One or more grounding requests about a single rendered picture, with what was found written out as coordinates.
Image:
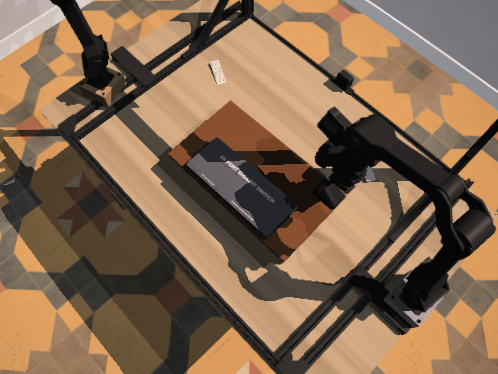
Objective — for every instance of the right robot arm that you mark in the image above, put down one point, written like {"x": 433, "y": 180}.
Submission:
{"x": 96, "y": 57}

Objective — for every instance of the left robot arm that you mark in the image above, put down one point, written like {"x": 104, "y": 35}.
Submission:
{"x": 373, "y": 140}

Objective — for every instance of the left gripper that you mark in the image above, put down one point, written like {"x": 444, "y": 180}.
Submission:
{"x": 329, "y": 193}

